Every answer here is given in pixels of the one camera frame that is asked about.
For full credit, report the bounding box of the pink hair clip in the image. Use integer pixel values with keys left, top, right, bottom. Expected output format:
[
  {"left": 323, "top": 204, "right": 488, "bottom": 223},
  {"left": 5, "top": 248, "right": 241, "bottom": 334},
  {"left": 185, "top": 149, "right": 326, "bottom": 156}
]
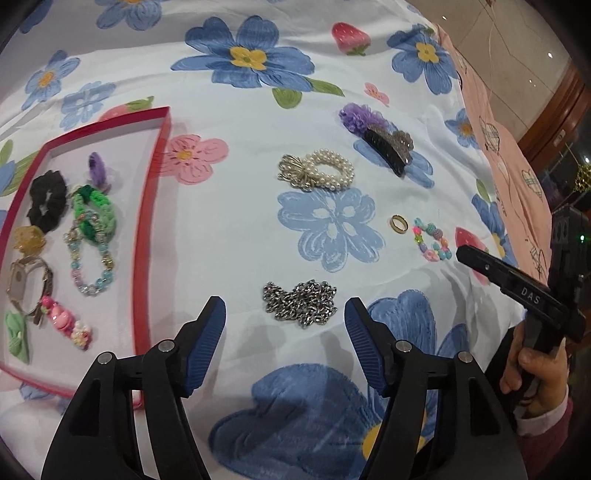
[{"left": 39, "top": 295, "right": 93, "bottom": 350}]

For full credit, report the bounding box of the brown wooden frame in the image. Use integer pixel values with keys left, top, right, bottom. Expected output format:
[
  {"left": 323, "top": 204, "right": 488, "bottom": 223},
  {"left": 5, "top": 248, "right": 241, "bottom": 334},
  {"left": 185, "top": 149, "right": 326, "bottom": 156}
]
[{"left": 517, "top": 60, "right": 591, "bottom": 162}]

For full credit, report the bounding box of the yellow flower hair clip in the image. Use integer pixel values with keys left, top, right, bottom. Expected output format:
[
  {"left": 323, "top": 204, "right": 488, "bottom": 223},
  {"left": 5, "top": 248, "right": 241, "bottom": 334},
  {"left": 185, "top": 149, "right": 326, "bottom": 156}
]
[{"left": 13, "top": 225, "right": 47, "bottom": 256}]

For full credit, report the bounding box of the red jewelry box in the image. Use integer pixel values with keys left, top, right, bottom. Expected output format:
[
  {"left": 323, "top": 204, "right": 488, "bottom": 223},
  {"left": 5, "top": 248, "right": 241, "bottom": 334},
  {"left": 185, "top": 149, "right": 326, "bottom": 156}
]
[{"left": 0, "top": 106, "right": 172, "bottom": 398}]

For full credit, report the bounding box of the green braided bracelet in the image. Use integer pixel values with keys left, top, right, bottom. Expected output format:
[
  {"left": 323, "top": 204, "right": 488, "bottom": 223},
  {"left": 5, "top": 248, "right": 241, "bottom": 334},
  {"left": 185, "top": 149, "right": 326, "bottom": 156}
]
[{"left": 69, "top": 185, "right": 120, "bottom": 243}]

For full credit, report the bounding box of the purple flower hair clip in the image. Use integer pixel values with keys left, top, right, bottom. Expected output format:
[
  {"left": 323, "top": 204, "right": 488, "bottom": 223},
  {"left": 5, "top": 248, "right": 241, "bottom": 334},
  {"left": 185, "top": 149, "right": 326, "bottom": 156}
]
[{"left": 339, "top": 102, "right": 389, "bottom": 136}]

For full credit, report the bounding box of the wristwatch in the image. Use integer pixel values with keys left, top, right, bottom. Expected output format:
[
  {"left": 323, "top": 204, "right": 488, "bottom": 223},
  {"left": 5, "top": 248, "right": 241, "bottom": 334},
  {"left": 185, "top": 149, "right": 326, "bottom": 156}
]
[{"left": 7, "top": 256, "right": 55, "bottom": 328}]

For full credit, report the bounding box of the dark claw hair clip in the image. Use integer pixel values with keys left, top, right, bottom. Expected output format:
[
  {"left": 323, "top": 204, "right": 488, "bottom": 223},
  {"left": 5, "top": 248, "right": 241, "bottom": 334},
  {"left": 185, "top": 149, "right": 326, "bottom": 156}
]
[{"left": 362, "top": 124, "right": 415, "bottom": 177}]

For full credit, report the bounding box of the silver chain necklace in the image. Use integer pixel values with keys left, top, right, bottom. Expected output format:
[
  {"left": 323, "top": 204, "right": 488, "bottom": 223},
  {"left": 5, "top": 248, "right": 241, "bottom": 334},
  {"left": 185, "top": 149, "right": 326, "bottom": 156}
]
[{"left": 262, "top": 278, "right": 339, "bottom": 329}]

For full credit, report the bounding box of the person's right forearm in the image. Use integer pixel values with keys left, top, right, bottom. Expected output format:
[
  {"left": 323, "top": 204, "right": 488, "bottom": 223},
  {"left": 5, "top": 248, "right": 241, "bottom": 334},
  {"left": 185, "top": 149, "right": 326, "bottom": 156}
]
[{"left": 510, "top": 397, "right": 575, "bottom": 480}]

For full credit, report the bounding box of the colourful bead bracelet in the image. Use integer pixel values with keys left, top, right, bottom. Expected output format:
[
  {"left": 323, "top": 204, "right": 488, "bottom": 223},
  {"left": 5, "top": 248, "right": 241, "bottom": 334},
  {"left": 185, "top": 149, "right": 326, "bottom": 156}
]
[{"left": 411, "top": 217, "right": 451, "bottom": 261}]

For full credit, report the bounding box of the person's right hand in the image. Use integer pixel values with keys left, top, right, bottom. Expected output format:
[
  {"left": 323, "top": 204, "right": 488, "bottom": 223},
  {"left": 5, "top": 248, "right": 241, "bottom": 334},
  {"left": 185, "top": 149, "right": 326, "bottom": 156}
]
[{"left": 501, "top": 323, "right": 570, "bottom": 409}]

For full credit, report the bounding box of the pink heart print blanket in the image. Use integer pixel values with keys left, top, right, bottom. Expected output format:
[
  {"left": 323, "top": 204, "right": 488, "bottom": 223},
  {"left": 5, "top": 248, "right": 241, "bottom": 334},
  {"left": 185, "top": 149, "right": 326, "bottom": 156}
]
[{"left": 434, "top": 23, "right": 559, "bottom": 287}]

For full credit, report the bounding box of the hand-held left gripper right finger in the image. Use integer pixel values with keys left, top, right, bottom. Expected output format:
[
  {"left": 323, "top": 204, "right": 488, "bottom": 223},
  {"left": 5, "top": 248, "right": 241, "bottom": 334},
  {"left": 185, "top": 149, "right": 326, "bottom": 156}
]
[{"left": 344, "top": 296, "right": 529, "bottom": 480}]

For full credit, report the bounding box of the glass bead bracelet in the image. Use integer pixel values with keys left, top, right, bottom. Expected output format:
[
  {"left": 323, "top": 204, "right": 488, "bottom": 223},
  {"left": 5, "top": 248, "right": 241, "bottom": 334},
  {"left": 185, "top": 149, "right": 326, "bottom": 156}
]
[{"left": 63, "top": 215, "right": 115, "bottom": 296}]

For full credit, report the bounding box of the black scrunchie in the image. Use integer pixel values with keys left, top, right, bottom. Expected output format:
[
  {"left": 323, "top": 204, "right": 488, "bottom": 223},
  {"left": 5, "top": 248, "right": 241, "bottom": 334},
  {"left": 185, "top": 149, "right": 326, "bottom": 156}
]
[{"left": 27, "top": 170, "right": 68, "bottom": 233}]

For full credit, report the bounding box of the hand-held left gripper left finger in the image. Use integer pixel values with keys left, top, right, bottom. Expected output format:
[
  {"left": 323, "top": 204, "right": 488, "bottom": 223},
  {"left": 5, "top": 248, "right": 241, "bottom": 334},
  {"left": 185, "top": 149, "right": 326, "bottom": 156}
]
[{"left": 41, "top": 295, "right": 227, "bottom": 480}]

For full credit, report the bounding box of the blue floral bed sheet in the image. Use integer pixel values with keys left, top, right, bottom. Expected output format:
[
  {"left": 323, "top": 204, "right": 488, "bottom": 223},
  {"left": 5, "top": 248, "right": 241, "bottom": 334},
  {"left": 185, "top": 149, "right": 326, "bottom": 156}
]
[{"left": 0, "top": 0, "right": 522, "bottom": 480}]

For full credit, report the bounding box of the pearl hair tie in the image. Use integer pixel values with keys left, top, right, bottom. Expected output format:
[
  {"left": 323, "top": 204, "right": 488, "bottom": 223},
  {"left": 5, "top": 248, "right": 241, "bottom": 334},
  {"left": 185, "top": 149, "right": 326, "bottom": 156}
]
[{"left": 277, "top": 148, "right": 355, "bottom": 191}]

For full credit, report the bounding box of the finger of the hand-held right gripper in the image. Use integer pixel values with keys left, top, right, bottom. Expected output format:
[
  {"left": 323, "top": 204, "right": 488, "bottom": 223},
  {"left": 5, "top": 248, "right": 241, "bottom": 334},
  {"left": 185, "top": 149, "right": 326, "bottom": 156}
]
[{"left": 456, "top": 244, "right": 567, "bottom": 324}]

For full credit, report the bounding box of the green bow hair tie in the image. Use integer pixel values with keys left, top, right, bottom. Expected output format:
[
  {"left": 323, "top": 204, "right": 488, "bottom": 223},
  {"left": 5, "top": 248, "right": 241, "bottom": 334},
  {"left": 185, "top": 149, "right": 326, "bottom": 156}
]
[{"left": 4, "top": 310, "right": 31, "bottom": 365}]

